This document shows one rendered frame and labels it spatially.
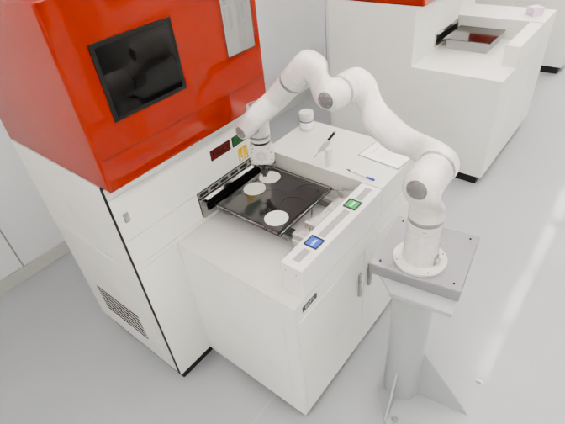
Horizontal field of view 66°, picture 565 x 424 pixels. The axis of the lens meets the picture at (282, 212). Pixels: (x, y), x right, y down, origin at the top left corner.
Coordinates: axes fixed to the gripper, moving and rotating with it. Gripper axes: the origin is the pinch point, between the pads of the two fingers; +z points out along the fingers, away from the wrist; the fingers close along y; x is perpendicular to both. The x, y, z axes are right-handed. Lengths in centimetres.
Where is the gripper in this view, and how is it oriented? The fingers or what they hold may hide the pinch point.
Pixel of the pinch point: (264, 171)
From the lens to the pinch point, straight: 191.4
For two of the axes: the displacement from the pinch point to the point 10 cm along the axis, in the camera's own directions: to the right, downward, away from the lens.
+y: 9.9, -0.1, -1.1
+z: 0.8, 7.8, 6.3
